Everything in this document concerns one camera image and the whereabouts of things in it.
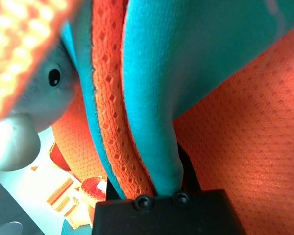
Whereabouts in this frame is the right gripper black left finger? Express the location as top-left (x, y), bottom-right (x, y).
top-left (105, 177), bottom-right (127, 202)

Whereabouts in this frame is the orange and green backpack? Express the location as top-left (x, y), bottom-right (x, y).
top-left (0, 0), bottom-right (294, 235)

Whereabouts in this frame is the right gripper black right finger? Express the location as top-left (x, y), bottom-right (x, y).
top-left (176, 143), bottom-right (202, 194)

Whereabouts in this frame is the grey plush dolphin keychain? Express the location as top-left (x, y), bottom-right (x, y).
top-left (0, 39), bottom-right (82, 172)

